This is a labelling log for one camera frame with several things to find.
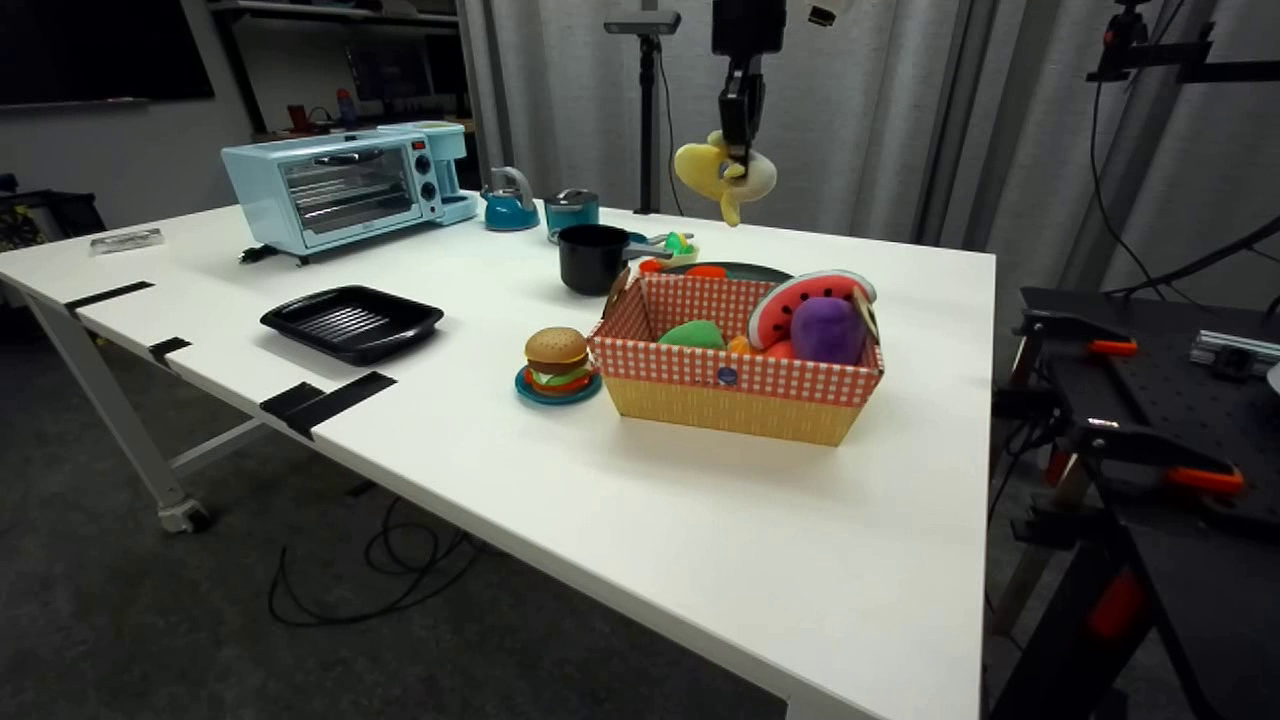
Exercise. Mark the light blue toaster oven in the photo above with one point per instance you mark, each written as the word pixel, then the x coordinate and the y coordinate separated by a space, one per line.
pixel 327 195

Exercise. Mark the small orange carrot plush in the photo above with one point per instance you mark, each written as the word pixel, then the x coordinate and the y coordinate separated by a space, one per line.
pixel 743 347

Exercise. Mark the red checkered cardboard basket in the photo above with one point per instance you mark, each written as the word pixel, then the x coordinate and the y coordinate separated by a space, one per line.
pixel 715 391

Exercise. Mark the black cooking pot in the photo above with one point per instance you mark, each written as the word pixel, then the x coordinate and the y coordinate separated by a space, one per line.
pixel 598 252

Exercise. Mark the green pear plush toy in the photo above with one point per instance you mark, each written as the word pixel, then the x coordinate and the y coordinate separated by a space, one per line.
pixel 697 335

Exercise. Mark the banana plush toy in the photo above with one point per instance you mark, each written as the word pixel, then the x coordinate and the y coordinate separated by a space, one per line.
pixel 718 176

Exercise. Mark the grey curtain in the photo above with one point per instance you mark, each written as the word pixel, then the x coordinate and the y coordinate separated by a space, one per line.
pixel 941 122

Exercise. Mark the purple eggplant plush toy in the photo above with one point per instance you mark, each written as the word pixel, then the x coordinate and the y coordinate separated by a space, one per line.
pixel 829 329

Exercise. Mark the orange black clamp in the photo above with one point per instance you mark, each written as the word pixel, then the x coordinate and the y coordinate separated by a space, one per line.
pixel 1177 461
pixel 1080 335

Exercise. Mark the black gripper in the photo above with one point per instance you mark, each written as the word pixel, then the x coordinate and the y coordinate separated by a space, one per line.
pixel 745 28

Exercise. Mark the blue kettle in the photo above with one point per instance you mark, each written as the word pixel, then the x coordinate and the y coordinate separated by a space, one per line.
pixel 511 201

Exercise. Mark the teal mug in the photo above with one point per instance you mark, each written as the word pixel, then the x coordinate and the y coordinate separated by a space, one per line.
pixel 568 205

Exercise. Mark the orange black clamp left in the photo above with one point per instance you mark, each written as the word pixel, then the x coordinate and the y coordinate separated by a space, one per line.
pixel 1080 335

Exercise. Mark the dark grey round plate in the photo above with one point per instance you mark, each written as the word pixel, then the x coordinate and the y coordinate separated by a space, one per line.
pixel 715 268

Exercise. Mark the burger plush toy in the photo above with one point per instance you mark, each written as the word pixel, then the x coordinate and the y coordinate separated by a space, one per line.
pixel 556 371

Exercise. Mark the black square baking tray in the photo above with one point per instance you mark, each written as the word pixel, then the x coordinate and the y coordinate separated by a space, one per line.
pixel 355 320

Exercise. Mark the orange black clamp right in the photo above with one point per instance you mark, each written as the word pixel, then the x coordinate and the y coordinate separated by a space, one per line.
pixel 1177 461

